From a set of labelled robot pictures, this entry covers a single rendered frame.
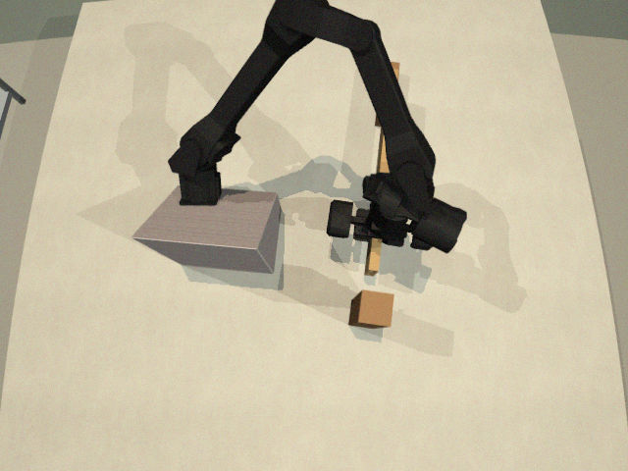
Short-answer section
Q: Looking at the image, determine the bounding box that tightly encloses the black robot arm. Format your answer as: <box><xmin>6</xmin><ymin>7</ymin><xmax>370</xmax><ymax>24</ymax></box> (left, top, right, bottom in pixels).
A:
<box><xmin>168</xmin><ymin>0</ymin><xmax>467</xmax><ymax>254</ymax></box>

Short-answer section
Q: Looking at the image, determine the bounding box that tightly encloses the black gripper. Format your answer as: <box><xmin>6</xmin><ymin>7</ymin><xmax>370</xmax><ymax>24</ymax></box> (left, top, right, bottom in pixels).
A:
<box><xmin>327</xmin><ymin>200</ymin><xmax>433</xmax><ymax>251</ymax></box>

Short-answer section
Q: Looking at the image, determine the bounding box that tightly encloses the long tan wooden rail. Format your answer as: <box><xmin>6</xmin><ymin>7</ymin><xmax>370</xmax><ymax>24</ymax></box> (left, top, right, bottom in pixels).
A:
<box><xmin>364</xmin><ymin>127</ymin><xmax>389</xmax><ymax>277</ymax></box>

